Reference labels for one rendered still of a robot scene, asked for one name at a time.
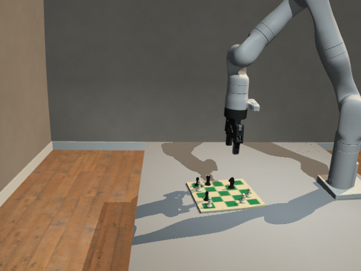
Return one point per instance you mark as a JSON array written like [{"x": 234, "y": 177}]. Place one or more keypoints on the green and cream chessboard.
[{"x": 223, "y": 198}]

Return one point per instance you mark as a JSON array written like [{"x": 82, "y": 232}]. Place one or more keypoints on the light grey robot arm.
[{"x": 334, "y": 57}]

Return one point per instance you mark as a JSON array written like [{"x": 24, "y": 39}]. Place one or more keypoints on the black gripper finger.
[
  {"x": 239, "y": 133},
  {"x": 228, "y": 136}
]

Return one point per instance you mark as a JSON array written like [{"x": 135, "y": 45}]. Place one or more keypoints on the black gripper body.
[{"x": 235, "y": 116}]

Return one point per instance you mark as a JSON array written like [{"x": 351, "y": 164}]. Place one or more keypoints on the white pawn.
[
  {"x": 209, "y": 202},
  {"x": 242, "y": 200},
  {"x": 248, "y": 195}
]

